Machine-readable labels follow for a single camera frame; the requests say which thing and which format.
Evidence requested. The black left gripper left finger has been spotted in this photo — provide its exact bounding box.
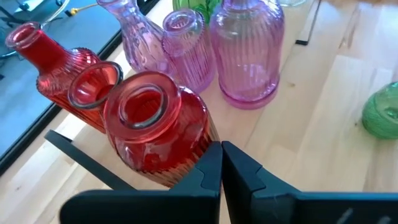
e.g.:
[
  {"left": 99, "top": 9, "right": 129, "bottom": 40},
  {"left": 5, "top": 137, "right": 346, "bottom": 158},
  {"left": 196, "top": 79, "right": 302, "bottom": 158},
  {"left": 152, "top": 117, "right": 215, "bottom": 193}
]
[{"left": 58, "top": 141, "right": 223, "bottom": 224}]

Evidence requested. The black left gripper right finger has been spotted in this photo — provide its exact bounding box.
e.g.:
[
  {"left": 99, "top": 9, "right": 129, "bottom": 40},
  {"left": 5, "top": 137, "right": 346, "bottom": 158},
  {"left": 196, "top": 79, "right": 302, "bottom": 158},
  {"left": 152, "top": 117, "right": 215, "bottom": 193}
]
[{"left": 221, "top": 141, "right": 398, "bottom": 224}]

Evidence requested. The red ribbed cylinder glass vase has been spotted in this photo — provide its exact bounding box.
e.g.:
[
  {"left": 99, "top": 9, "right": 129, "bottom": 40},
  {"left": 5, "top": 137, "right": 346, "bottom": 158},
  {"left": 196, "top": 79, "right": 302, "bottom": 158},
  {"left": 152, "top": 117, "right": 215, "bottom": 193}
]
[{"left": 103, "top": 70, "right": 220, "bottom": 189}]

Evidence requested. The small pink ribbed glass vase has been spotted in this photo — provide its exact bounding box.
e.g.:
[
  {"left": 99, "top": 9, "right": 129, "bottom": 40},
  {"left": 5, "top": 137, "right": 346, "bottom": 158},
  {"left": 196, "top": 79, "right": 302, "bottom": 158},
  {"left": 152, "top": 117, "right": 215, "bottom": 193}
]
[{"left": 161, "top": 8, "right": 217, "bottom": 94}]

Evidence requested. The large pink ribbed glass vase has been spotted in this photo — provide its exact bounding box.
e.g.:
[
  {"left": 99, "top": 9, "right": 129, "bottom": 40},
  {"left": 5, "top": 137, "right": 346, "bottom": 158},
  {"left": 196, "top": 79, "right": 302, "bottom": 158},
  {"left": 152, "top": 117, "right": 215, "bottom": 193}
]
[{"left": 210, "top": 0, "right": 285, "bottom": 110}]

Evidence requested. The red wide-mouthed glass vase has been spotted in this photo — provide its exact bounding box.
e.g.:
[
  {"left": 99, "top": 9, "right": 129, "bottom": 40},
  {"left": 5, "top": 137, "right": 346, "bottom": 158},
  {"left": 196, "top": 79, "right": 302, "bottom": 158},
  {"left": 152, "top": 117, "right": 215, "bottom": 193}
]
[{"left": 67, "top": 60, "right": 124, "bottom": 134}]

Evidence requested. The pink diamond-cut glass vase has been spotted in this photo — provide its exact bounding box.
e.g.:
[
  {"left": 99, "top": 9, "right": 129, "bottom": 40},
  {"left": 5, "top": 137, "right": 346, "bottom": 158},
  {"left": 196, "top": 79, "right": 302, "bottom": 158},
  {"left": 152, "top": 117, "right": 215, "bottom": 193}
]
[{"left": 96, "top": 0, "right": 175, "bottom": 78}]

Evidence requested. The round green glass vase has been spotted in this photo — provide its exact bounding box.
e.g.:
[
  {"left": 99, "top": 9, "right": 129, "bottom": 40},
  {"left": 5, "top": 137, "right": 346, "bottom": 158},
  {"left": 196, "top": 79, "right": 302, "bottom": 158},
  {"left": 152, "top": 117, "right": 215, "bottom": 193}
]
[{"left": 172, "top": 0, "right": 223, "bottom": 24}]

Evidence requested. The red long-necked glass vase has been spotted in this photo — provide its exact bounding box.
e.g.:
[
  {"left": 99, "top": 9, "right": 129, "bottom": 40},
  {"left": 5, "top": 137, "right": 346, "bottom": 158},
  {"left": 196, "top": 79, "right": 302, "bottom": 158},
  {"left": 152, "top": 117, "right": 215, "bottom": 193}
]
[{"left": 5, "top": 21, "right": 102, "bottom": 108}]

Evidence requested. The wooden shelf with black legs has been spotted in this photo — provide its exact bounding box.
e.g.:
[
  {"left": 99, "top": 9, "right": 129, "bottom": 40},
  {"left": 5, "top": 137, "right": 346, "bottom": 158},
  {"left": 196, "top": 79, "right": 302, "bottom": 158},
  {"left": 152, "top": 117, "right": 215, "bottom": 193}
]
[{"left": 45, "top": 0, "right": 323, "bottom": 194}]

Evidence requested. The large green patterned glass vase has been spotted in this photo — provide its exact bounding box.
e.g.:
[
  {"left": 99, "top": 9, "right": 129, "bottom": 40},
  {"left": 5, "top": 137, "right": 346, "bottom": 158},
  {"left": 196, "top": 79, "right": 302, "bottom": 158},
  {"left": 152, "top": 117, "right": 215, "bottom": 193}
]
[{"left": 361, "top": 81, "right": 398, "bottom": 140}]

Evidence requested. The yellow-tipped cable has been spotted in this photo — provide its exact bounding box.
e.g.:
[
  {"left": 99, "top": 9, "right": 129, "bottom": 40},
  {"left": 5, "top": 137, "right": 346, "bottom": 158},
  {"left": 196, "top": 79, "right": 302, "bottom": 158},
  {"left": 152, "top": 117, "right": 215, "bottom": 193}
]
[{"left": 63, "top": 2, "right": 100, "bottom": 17}]

